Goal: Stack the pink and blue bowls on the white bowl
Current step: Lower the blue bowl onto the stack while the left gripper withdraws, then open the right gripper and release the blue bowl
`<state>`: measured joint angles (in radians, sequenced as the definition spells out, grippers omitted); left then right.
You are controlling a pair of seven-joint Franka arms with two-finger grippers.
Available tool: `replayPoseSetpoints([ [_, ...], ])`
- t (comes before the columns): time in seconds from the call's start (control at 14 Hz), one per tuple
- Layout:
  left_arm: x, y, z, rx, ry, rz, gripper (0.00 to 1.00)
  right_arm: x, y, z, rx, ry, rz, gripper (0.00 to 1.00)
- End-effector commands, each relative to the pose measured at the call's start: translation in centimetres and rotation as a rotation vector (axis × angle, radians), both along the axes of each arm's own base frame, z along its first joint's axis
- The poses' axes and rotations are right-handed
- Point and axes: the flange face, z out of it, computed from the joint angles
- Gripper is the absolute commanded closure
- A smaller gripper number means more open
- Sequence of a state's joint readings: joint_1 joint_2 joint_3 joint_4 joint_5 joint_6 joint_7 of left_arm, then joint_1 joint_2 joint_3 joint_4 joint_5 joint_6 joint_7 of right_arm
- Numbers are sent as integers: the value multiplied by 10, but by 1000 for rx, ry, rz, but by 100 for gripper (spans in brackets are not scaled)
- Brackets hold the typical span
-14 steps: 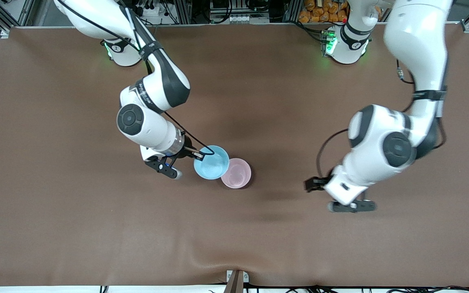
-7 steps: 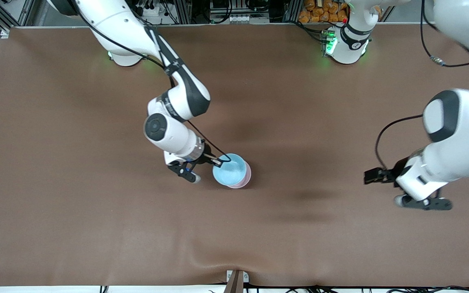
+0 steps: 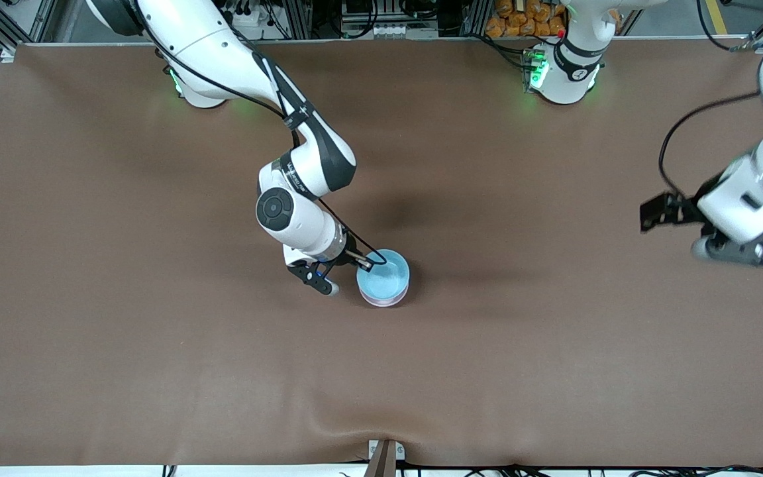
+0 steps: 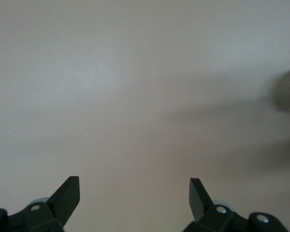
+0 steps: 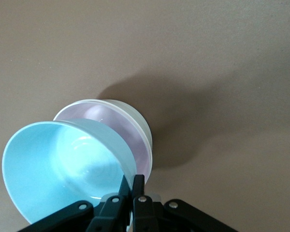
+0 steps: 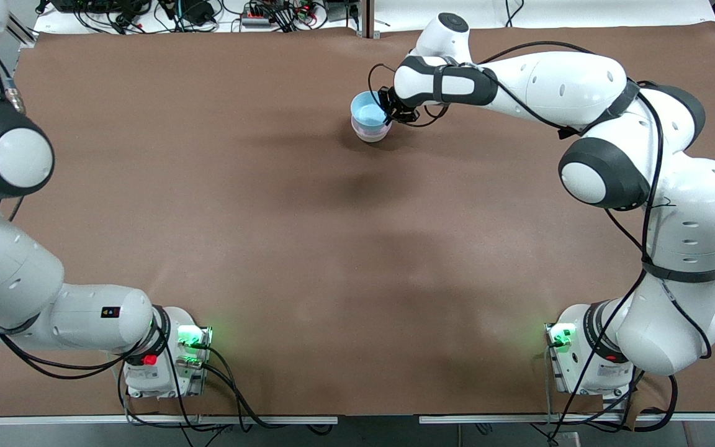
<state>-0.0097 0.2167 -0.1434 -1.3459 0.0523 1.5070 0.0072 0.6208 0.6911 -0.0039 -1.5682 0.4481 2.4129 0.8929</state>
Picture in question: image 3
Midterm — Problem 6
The blue plastic bowl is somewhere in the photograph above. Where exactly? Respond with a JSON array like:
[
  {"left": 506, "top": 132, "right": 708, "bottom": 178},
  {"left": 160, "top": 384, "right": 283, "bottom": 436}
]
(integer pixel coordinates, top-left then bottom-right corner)
[{"left": 356, "top": 248, "right": 411, "bottom": 303}]

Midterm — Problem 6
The pink plastic bowl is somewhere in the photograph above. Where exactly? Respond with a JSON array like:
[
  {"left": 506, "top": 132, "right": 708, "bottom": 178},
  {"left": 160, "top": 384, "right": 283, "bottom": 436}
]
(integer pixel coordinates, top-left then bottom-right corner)
[{"left": 359, "top": 290, "right": 410, "bottom": 309}]

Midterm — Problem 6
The brown table mat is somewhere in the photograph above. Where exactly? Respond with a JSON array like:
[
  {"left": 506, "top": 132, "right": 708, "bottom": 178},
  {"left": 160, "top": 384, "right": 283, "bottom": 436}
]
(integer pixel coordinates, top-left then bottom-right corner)
[{"left": 0, "top": 40, "right": 763, "bottom": 468}]

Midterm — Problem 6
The white power strip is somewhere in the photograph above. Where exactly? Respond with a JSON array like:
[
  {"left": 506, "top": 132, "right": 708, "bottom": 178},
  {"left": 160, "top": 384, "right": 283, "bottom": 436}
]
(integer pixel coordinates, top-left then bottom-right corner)
[{"left": 368, "top": 24, "right": 423, "bottom": 40}]

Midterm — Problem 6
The bag of orange items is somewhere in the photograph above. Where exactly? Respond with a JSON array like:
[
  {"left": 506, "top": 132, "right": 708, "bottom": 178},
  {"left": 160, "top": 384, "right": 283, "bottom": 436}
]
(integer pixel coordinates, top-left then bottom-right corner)
[{"left": 485, "top": 0, "right": 568, "bottom": 39}]

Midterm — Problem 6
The white socket strip with plugs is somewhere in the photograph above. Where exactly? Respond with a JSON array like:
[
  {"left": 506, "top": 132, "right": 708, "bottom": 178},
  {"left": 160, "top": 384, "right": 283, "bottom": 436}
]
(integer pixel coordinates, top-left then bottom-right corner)
[{"left": 221, "top": 0, "right": 264, "bottom": 31}]

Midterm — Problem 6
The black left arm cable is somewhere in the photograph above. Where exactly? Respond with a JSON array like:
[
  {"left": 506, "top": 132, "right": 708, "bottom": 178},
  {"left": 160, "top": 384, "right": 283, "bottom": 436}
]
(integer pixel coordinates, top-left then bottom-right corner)
[{"left": 658, "top": 91, "right": 763, "bottom": 199}]

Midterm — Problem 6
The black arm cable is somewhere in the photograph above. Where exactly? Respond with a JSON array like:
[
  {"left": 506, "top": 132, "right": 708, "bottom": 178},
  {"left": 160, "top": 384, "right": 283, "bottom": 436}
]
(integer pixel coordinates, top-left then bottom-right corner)
[
  {"left": 131, "top": 0, "right": 390, "bottom": 267},
  {"left": 658, "top": 91, "right": 763, "bottom": 199}
]

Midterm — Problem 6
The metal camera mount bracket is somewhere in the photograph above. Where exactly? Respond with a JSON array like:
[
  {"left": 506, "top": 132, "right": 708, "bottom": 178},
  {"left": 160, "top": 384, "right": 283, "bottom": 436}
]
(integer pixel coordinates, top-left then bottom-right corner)
[{"left": 363, "top": 439, "right": 407, "bottom": 477}]

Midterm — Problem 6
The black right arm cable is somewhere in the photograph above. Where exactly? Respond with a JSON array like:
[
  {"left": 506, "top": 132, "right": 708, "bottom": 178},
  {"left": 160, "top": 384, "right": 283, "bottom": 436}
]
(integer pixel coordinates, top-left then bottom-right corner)
[{"left": 131, "top": 0, "right": 390, "bottom": 267}]

